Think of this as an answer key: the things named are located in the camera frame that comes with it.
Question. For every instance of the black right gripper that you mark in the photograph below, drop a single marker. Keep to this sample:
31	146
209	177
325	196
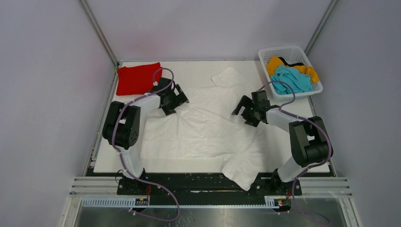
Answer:
247	102

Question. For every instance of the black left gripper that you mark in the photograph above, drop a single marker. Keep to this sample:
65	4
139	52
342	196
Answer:
179	100

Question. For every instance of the white t shirt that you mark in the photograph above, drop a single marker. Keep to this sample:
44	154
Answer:
203	135

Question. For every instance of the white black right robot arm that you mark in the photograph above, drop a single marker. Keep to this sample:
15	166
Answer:
309	141

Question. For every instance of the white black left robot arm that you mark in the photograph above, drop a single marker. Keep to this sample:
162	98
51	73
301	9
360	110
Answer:
125	123

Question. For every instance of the yellow t shirt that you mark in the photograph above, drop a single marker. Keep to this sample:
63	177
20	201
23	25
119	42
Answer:
275	62

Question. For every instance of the folded red t shirt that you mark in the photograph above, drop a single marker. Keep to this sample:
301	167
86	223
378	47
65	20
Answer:
137	80

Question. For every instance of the white plastic laundry basket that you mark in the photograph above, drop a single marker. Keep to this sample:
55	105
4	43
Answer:
291	54

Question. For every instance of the turquoise t shirt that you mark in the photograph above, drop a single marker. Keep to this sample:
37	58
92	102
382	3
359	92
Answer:
288	77

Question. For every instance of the aluminium frame rail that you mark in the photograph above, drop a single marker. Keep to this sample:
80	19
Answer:
98	31

